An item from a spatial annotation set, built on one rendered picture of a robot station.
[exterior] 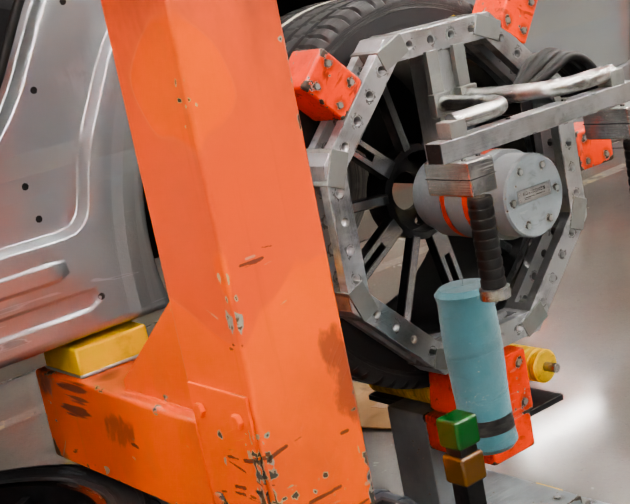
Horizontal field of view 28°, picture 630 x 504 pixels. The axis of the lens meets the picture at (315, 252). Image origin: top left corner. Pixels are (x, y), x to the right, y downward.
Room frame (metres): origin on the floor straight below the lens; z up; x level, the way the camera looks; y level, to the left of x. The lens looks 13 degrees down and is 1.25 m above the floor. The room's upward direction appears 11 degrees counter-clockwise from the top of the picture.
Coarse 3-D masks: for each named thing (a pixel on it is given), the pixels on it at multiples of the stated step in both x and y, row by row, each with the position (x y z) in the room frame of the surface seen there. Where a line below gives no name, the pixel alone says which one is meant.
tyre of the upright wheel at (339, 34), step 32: (352, 0) 2.05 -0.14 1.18; (384, 0) 2.02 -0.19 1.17; (416, 0) 2.05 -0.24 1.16; (448, 0) 2.09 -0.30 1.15; (288, 32) 2.04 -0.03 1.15; (320, 32) 1.95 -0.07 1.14; (352, 32) 1.97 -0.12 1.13; (384, 32) 2.00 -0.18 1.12; (352, 352) 1.90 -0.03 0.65; (384, 352) 1.93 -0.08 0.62; (384, 384) 1.94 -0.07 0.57; (416, 384) 1.97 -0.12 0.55
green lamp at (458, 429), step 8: (448, 416) 1.51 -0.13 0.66; (456, 416) 1.50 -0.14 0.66; (464, 416) 1.50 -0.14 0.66; (472, 416) 1.50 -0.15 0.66; (440, 424) 1.50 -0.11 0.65; (448, 424) 1.49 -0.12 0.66; (456, 424) 1.48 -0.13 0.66; (464, 424) 1.49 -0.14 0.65; (472, 424) 1.50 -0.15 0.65; (440, 432) 1.51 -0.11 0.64; (448, 432) 1.49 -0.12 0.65; (456, 432) 1.48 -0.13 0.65; (464, 432) 1.49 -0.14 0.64; (472, 432) 1.49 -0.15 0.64; (440, 440) 1.51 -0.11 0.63; (448, 440) 1.49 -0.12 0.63; (456, 440) 1.48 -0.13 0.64; (464, 440) 1.49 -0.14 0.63; (472, 440) 1.49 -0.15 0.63; (456, 448) 1.48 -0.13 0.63; (464, 448) 1.48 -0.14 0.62
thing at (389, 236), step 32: (480, 64) 2.12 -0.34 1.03; (384, 96) 2.02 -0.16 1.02; (416, 128) 2.07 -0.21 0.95; (352, 160) 1.98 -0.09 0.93; (384, 160) 2.00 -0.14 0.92; (416, 160) 2.09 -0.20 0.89; (384, 192) 2.00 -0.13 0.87; (384, 224) 2.00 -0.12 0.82; (416, 224) 2.08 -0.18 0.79; (384, 256) 1.98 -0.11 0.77; (416, 256) 2.02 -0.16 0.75; (448, 256) 2.07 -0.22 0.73; (512, 256) 2.13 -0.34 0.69; (416, 288) 2.24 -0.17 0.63; (416, 320) 2.11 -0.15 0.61
